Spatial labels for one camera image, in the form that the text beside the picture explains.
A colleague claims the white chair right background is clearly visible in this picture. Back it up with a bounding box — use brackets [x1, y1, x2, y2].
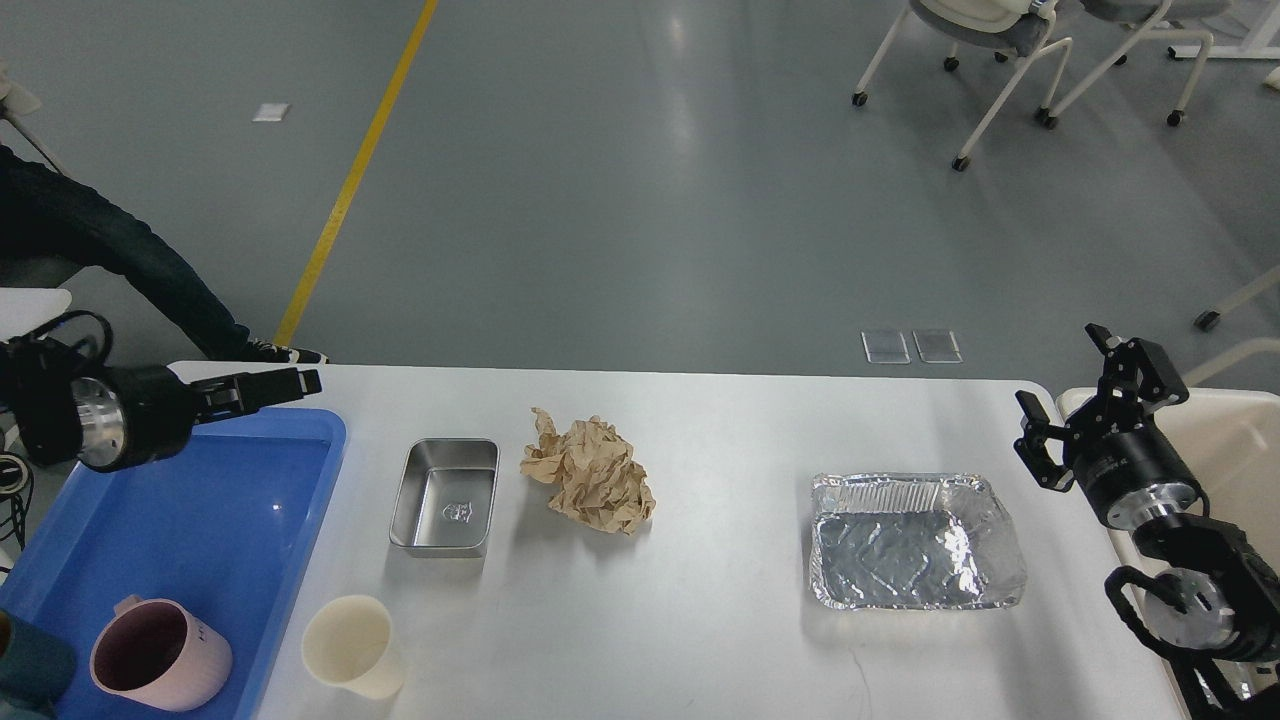
[1036, 0, 1233, 131]

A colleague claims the pink mug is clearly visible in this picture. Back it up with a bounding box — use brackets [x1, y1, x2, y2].
[88, 594, 233, 714]

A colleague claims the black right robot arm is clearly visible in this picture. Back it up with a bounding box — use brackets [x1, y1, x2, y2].
[1012, 323, 1279, 719]

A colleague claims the crumpled brown paper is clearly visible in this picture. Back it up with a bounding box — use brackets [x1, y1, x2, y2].
[518, 407, 657, 536]

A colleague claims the cream paper cup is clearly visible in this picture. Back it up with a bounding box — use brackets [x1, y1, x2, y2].
[301, 594, 406, 700]

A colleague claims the stainless steel rectangular container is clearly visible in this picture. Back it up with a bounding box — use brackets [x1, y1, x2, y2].
[389, 438, 500, 559]

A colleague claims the blue plastic tray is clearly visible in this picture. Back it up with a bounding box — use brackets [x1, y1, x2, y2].
[3, 407, 346, 719]

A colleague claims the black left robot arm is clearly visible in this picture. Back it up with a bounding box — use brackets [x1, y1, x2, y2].
[1, 310, 323, 473]

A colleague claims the white side table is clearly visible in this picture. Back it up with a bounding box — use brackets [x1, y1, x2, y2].
[1, 287, 73, 342]

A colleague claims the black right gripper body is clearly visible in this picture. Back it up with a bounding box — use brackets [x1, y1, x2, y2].
[1070, 430, 1204, 530]

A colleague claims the white chair with grey seat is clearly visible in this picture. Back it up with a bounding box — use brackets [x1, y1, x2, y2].
[850, 1, 1073, 172]

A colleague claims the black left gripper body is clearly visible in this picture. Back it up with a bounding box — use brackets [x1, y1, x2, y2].
[70, 366, 196, 473]

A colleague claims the teal cup in tray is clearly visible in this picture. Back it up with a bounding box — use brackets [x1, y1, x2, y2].
[1, 611, 76, 719]

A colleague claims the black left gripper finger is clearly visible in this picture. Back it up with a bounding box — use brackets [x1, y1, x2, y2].
[195, 368, 323, 425]

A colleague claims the person in beige sweater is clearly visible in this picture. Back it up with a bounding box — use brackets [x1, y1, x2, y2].
[1, 146, 329, 364]

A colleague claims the beige plastic bin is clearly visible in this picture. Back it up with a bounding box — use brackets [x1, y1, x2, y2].
[1056, 386, 1280, 682]

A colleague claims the aluminium foil tray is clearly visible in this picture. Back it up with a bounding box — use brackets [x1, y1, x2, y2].
[808, 473, 1028, 611]

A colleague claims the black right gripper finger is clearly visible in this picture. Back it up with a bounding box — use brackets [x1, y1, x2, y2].
[1085, 323, 1190, 433]
[1014, 391, 1079, 493]

